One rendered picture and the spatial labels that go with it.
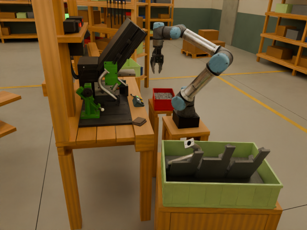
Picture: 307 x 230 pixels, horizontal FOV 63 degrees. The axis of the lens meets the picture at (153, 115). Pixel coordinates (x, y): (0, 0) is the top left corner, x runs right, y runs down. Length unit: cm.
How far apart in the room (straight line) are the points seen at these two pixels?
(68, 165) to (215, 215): 108
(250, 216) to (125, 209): 128
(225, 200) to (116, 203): 135
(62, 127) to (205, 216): 107
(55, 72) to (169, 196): 99
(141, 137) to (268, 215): 94
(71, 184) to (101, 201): 60
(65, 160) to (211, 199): 106
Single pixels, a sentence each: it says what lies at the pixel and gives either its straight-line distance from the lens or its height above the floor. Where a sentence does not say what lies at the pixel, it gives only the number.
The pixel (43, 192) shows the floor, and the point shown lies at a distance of 284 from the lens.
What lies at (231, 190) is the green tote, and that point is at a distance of 142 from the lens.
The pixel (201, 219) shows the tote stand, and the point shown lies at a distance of 153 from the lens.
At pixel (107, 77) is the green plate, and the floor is 114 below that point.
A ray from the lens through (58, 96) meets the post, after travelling 170.
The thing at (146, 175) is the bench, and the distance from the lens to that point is 205.
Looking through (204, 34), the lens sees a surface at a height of 65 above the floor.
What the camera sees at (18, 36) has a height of 24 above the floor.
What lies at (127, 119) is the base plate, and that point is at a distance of 203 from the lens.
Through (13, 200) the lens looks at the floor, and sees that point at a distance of 287.
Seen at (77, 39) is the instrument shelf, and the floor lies 153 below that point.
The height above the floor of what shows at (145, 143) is 83.
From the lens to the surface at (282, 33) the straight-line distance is 787.
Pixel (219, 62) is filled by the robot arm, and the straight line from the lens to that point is 164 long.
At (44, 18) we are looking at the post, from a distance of 160.
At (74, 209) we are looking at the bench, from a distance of 226.
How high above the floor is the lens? 184
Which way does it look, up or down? 26 degrees down
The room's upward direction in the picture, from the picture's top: 2 degrees clockwise
